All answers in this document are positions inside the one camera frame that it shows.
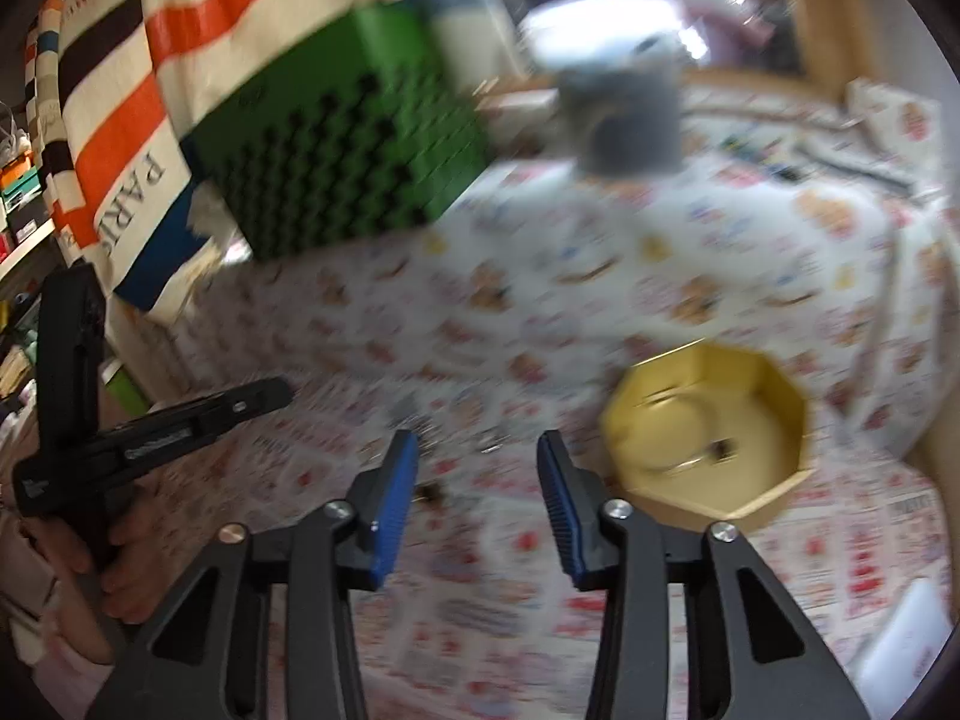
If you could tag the gold octagonal tin box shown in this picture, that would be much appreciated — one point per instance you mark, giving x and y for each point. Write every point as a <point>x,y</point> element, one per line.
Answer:
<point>757,405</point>

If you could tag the cluttered storage shelf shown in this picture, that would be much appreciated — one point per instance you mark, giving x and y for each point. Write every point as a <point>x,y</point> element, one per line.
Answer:
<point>19,187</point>

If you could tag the clear plastic lidded container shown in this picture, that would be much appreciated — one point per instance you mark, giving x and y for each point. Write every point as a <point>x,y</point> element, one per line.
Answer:
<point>622,105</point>

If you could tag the bear printed cloth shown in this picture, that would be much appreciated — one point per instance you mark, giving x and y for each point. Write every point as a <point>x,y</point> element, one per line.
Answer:
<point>600,255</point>

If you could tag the wooden window frame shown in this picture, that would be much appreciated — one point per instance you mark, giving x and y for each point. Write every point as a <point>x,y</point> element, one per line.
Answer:
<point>832,15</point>

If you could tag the green checkered box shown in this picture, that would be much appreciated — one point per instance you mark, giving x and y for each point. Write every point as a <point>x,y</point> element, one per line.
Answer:
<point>337,127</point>

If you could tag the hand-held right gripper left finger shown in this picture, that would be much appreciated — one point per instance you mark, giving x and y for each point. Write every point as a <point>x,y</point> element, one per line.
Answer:
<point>390,510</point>

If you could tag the strawberry printed cloth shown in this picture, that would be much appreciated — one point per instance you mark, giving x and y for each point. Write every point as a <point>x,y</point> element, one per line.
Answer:
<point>487,615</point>

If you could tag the orange black striped woven bag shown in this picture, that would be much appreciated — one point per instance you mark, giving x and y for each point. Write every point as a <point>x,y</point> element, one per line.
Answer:
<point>112,90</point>

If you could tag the person's left forearm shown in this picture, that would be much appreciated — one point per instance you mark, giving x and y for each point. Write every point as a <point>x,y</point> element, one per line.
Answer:
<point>75,660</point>

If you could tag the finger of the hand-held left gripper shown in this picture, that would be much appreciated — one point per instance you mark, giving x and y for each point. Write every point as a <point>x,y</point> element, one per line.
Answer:
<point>210,416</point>
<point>71,352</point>

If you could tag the person's left hand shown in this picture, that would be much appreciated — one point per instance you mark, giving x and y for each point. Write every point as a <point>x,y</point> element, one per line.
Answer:
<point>131,562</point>

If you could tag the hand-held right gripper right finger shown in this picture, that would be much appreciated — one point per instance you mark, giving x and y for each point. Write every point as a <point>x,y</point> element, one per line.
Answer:
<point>562,510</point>

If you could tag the striped fabric curtain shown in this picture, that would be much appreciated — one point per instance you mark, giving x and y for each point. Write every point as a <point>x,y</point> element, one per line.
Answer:
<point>457,7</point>

